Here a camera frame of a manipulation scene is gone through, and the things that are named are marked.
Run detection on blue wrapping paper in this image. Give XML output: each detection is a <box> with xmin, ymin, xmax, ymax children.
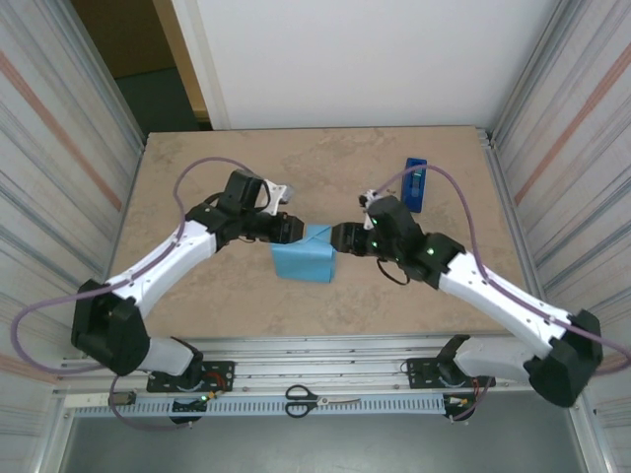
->
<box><xmin>269</xmin><ymin>224</ymin><xmax>337</xmax><ymax>286</ymax></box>

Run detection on blue tape dispenser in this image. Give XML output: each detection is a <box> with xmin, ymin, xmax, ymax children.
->
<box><xmin>399</xmin><ymin>157</ymin><xmax>429</xmax><ymax>214</ymax></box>

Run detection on tan wooden door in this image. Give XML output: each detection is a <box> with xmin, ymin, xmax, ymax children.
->
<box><xmin>151</xmin><ymin>0</ymin><xmax>214</xmax><ymax>132</ymax></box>

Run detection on small black electronics module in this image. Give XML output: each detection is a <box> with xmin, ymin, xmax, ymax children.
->
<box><xmin>442</xmin><ymin>392</ymin><xmax>478</xmax><ymax>425</ymax></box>
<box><xmin>169</xmin><ymin>392</ymin><xmax>219</xmax><ymax>426</ymax></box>

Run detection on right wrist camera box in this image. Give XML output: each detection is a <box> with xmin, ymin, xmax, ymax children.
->
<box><xmin>358</xmin><ymin>189</ymin><xmax>384</xmax><ymax>232</ymax></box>

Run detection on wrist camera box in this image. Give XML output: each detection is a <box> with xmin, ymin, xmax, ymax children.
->
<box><xmin>358</xmin><ymin>189</ymin><xmax>384</xmax><ymax>232</ymax></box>
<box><xmin>260</xmin><ymin>178</ymin><xmax>297</xmax><ymax>217</ymax></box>

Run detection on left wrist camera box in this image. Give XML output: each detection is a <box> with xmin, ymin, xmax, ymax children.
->
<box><xmin>260</xmin><ymin>178</ymin><xmax>297</xmax><ymax>217</ymax></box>

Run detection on aluminium rail frame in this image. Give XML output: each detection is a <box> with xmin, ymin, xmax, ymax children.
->
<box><xmin>58</xmin><ymin>333</ymin><xmax>593</xmax><ymax>395</ymax></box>

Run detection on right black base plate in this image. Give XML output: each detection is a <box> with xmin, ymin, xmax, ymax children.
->
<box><xmin>406</xmin><ymin>357</ymin><xmax>496</xmax><ymax>391</ymax></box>

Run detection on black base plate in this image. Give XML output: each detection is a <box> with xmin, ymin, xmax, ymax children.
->
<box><xmin>406</xmin><ymin>357</ymin><xmax>496</xmax><ymax>391</ymax></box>
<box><xmin>146</xmin><ymin>360</ymin><xmax>236</xmax><ymax>394</ymax></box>

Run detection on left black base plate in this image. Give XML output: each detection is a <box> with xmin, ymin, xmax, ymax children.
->
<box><xmin>146</xmin><ymin>360</ymin><xmax>236</xmax><ymax>394</ymax></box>

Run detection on black handled scissors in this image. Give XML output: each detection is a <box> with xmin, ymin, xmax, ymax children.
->
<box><xmin>284</xmin><ymin>384</ymin><xmax>362</xmax><ymax>419</ymax></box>

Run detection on grey slotted cable duct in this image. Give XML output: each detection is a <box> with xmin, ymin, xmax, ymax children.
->
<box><xmin>105</xmin><ymin>395</ymin><xmax>448</xmax><ymax>418</ymax></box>

